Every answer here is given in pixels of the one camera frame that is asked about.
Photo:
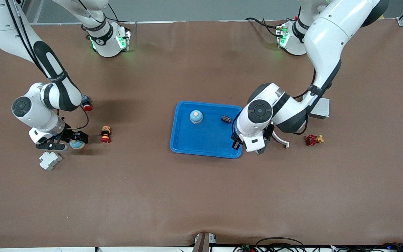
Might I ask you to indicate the blue bell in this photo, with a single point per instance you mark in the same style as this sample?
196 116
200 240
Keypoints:
196 117
77 145

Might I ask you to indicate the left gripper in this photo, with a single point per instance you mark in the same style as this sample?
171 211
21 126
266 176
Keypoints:
235 140

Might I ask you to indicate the white circuit breaker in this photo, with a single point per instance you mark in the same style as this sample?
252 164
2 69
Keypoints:
50 160

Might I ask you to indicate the blue plastic tray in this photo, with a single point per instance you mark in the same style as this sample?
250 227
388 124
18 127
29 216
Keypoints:
205 140

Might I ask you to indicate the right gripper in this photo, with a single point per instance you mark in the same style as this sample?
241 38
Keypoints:
69 134

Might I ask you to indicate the red yellow push button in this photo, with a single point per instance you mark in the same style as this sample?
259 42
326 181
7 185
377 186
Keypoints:
105 134

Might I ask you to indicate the black red emergency stop button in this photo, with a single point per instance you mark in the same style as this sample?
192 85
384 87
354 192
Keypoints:
87 106

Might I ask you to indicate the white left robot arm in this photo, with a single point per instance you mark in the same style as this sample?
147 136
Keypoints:
261 112

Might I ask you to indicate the silver metal power supply box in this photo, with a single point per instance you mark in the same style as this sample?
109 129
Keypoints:
322 110

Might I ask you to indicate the white curved pipe clamp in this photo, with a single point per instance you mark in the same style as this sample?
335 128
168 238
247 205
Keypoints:
282 141

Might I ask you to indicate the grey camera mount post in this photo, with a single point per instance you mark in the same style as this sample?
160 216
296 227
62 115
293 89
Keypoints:
203 243

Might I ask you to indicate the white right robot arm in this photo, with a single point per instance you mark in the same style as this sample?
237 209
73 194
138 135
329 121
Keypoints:
58 96

